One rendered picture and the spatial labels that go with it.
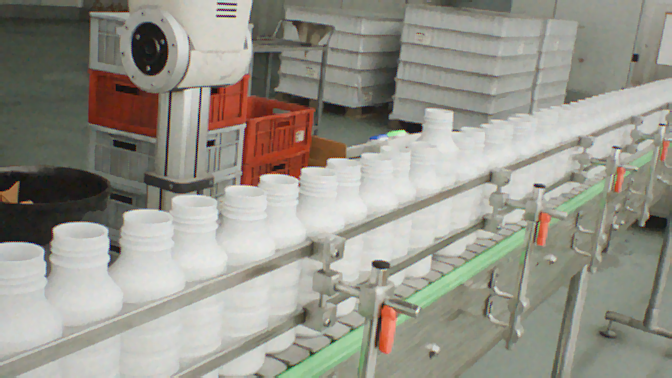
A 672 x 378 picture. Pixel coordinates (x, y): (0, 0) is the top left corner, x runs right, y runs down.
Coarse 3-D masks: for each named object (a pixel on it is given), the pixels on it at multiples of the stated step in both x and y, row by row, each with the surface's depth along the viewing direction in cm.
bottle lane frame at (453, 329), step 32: (640, 160) 200; (640, 192) 209; (608, 224) 182; (480, 256) 113; (512, 256) 124; (544, 256) 140; (576, 256) 162; (448, 288) 102; (480, 288) 114; (512, 288) 128; (544, 288) 145; (416, 320) 96; (448, 320) 106; (480, 320) 117; (320, 352) 79; (352, 352) 82; (416, 352) 98; (448, 352) 109; (480, 352) 121
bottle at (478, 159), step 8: (464, 128) 114; (472, 128) 115; (480, 136) 112; (480, 144) 112; (480, 152) 113; (472, 160) 112; (480, 160) 112; (480, 168) 112; (480, 192) 113; (480, 200) 114; (472, 208) 113; (480, 208) 115; (472, 216) 114; (480, 216) 116; (472, 240) 115
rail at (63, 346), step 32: (608, 128) 168; (448, 192) 100; (544, 192) 137; (480, 224) 113; (288, 256) 71; (416, 256) 96; (192, 288) 61; (224, 288) 64; (128, 320) 55; (288, 320) 74; (32, 352) 49; (64, 352) 51; (224, 352) 66
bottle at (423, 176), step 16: (416, 144) 100; (432, 144) 99; (416, 160) 97; (432, 160) 97; (416, 176) 97; (432, 176) 98; (416, 192) 97; (432, 192) 97; (432, 208) 98; (416, 224) 98; (432, 224) 99; (416, 240) 98; (432, 240) 100; (416, 272) 100
